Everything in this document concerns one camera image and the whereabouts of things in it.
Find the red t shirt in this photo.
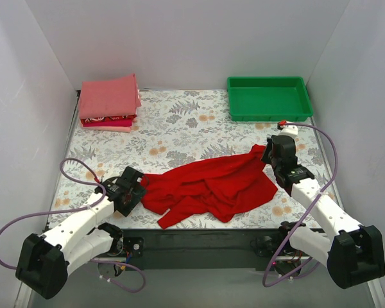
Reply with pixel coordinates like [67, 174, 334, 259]
[141, 144, 278, 229]

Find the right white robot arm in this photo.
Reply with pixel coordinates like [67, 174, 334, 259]
[262, 135, 385, 289]

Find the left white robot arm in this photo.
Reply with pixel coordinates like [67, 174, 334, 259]
[15, 167, 146, 299]

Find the green plastic tray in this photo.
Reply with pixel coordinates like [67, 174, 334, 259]
[227, 76, 313, 122]

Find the red patterned folded shirt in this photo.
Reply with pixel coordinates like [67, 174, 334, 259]
[80, 114, 137, 128]

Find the floral table mat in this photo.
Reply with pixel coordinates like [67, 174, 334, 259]
[51, 90, 332, 229]

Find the pink folded shirt on top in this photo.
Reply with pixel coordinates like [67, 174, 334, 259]
[79, 74, 141, 119]

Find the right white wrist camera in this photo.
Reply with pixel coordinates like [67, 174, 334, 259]
[277, 120, 298, 139]

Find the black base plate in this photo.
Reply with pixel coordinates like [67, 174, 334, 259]
[86, 228, 317, 272]

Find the aluminium frame rail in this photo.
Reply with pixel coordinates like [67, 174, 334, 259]
[17, 264, 385, 307]

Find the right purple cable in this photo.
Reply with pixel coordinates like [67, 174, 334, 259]
[262, 121, 338, 288]

